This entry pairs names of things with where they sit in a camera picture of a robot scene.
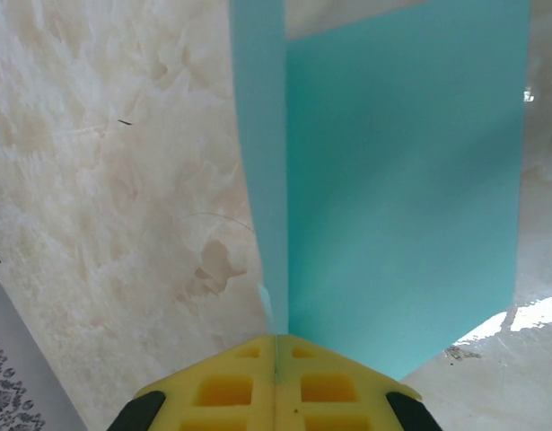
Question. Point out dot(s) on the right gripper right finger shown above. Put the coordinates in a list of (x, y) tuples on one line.
[(329, 395)]

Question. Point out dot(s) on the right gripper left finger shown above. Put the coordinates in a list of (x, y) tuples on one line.
[(221, 395)]

